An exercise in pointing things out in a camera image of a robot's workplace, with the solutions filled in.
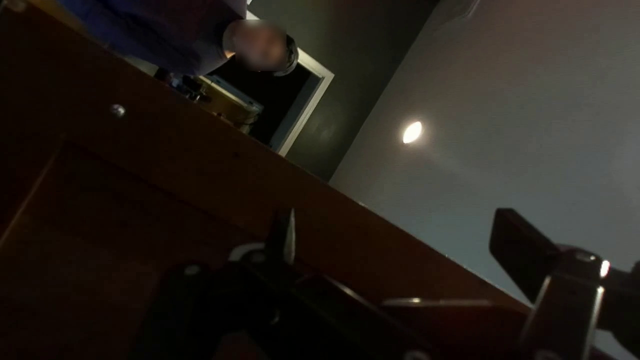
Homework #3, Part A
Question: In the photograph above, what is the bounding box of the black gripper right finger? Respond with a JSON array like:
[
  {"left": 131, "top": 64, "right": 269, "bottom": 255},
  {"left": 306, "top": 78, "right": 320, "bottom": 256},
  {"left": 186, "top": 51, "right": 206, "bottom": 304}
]
[{"left": 490, "top": 208, "right": 607, "bottom": 360}]

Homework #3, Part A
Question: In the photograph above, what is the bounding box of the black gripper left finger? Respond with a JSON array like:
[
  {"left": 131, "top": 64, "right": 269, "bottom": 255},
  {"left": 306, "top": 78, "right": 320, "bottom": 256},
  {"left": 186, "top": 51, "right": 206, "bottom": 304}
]
[{"left": 227, "top": 208, "right": 297, "bottom": 281}]

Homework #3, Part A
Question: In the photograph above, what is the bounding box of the wooden cabinet door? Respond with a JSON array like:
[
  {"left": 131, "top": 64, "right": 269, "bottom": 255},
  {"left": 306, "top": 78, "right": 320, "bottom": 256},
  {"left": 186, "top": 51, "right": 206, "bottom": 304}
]
[{"left": 0, "top": 8, "right": 527, "bottom": 360}]

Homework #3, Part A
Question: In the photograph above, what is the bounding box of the round metal cabinet knob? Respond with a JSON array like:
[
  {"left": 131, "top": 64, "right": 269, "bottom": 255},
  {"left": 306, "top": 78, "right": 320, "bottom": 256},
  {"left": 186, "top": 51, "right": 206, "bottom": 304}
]
[{"left": 110, "top": 102, "right": 126, "bottom": 119}]

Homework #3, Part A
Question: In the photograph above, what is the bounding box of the white framed doorway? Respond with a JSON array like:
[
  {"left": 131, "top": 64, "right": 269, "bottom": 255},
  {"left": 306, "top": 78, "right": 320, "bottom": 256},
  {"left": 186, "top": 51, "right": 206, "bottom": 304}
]
[{"left": 201, "top": 49, "right": 334, "bottom": 157}]

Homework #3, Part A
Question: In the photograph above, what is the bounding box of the recessed ceiling light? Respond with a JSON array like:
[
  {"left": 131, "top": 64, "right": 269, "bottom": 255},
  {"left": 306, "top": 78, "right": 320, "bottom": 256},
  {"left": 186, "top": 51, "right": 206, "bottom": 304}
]
[{"left": 400, "top": 121, "right": 427, "bottom": 144}]

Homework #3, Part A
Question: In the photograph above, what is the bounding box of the person in blue shirt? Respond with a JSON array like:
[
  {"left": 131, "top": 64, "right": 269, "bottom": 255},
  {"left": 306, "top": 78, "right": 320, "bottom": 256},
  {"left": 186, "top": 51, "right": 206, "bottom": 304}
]
[{"left": 61, "top": 0, "right": 299, "bottom": 78}]

